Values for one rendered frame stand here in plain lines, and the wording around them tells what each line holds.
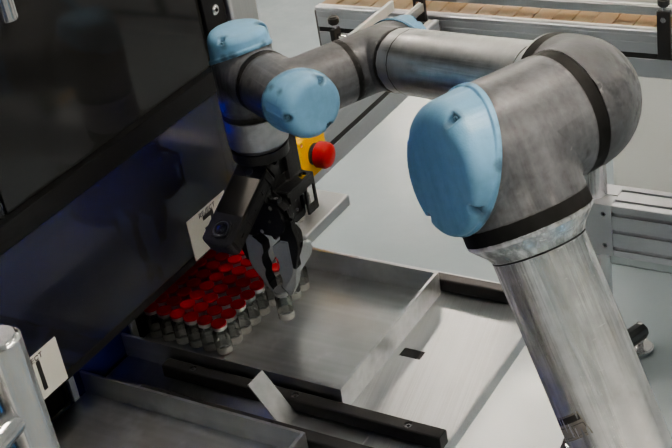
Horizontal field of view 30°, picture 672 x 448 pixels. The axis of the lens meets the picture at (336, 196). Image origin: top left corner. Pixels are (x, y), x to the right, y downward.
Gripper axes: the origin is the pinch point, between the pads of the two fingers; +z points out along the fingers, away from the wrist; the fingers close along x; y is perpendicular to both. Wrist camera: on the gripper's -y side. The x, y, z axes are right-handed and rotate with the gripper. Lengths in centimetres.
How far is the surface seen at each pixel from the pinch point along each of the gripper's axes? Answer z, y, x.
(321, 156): -4.8, 25.0, 7.7
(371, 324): 7.3, 5.2, -9.8
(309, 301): 7.3, 7.1, 1.0
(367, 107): 6, 60, 22
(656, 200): 40, 97, -17
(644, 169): 67, 152, 5
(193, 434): 7.3, -21.4, 0.0
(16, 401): -49, -72, -40
